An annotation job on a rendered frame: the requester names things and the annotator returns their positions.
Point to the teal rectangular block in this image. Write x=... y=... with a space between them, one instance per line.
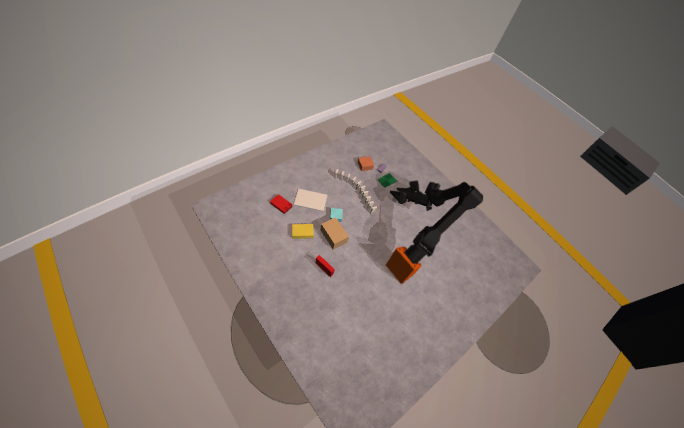
x=336 y=213

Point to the green flat slab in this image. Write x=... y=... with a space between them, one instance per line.
x=387 y=180

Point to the yellow flat block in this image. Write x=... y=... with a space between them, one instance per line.
x=300 y=231

